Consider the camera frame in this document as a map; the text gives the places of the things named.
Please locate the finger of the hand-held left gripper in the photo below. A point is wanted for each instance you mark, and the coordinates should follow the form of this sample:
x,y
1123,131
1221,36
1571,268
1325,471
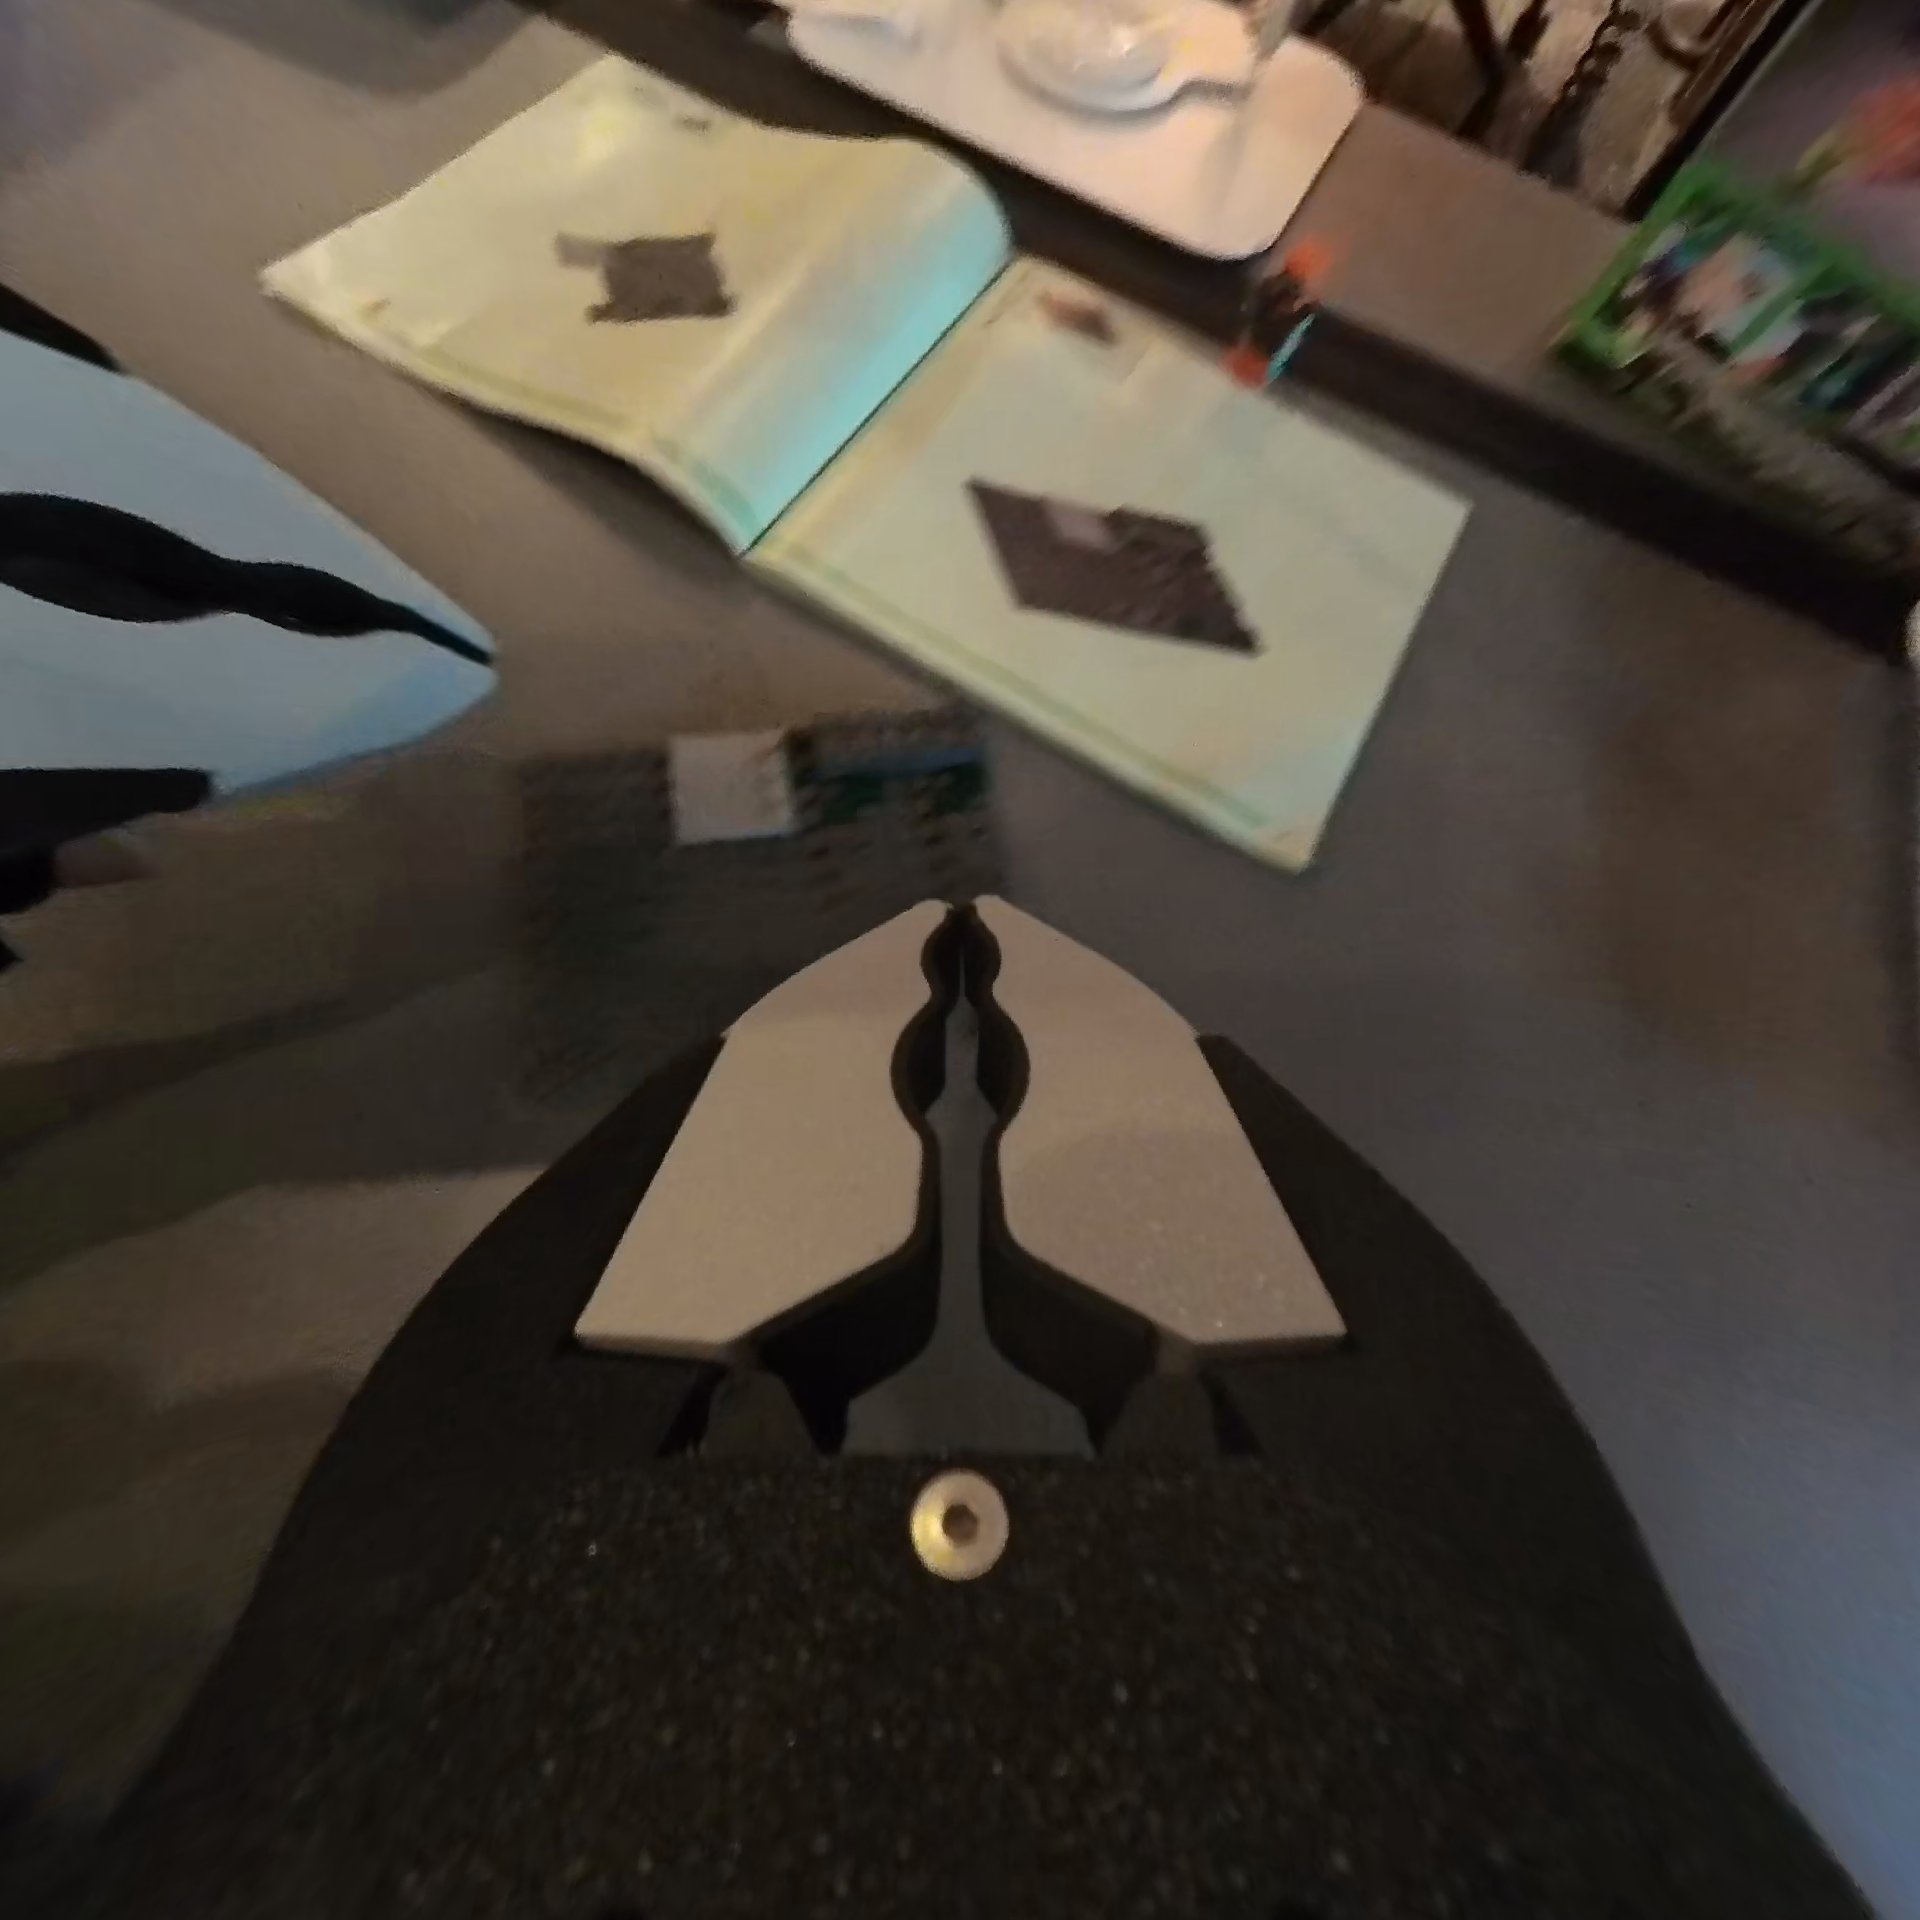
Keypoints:
x,y
180,480
225,691

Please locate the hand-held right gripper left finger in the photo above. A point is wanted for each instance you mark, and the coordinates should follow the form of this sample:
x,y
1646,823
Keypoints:
x,y
750,1185

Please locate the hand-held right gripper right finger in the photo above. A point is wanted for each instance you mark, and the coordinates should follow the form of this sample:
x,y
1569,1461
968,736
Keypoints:
x,y
1170,1185

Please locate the grey studded baseplate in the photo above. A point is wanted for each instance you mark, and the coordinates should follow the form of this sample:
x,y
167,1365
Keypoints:
x,y
840,871

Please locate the instruction booklet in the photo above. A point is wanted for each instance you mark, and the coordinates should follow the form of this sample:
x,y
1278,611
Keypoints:
x,y
1351,600

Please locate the orange and blue brick piece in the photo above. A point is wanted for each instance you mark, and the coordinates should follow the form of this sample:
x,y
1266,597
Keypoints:
x,y
1293,338

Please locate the grey desk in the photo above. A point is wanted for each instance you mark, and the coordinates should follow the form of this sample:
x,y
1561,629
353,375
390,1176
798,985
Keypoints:
x,y
1501,975

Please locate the white flat brick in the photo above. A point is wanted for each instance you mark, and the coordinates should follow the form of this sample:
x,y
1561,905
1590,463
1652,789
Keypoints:
x,y
734,789

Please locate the clear round dome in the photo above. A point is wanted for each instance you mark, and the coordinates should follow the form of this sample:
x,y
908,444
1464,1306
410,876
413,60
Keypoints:
x,y
1110,60

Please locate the green building toy box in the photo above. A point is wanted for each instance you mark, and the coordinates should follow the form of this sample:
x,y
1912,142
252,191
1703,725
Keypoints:
x,y
1724,300

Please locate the white tray with clear dish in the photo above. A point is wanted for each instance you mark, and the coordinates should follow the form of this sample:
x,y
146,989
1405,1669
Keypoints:
x,y
1274,135

